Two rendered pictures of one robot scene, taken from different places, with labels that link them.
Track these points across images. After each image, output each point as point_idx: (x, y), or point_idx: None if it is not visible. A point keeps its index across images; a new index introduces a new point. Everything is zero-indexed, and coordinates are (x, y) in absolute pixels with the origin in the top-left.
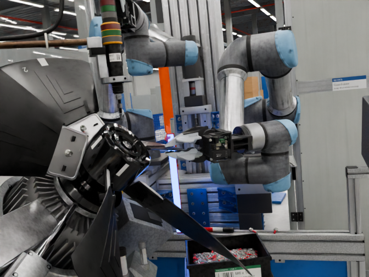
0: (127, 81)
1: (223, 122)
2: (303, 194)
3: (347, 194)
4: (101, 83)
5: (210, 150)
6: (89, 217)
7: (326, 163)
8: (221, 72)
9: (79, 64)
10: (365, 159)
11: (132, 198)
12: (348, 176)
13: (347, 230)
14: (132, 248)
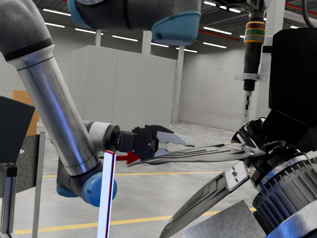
0: (240, 80)
1: (84, 125)
2: None
3: (9, 194)
4: (265, 80)
5: (157, 147)
6: None
7: None
8: (53, 47)
9: (288, 40)
10: (0, 157)
11: (241, 184)
12: (17, 174)
13: (2, 234)
14: None
